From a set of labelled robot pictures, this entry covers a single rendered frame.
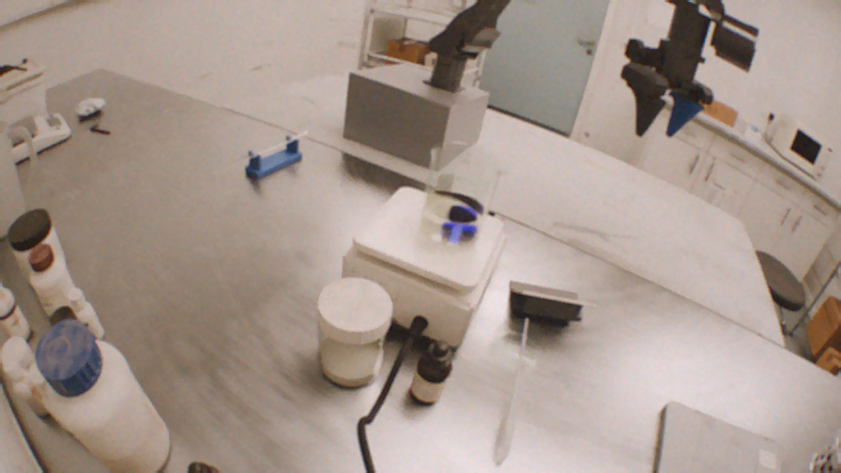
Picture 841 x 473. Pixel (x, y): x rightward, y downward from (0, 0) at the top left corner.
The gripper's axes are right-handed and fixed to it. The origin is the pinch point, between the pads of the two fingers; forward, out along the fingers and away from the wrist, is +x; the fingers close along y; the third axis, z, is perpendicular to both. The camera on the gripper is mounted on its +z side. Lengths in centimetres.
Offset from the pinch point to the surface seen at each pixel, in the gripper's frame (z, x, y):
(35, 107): 67, 12, 113
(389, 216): -2.4, 9.9, 41.4
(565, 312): -13.8, 17.7, 24.2
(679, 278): -13.8, 20.9, -3.2
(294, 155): 27, 18, 47
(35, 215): 9, 10, 84
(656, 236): -3.9, 21.5, -8.6
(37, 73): 67, 4, 110
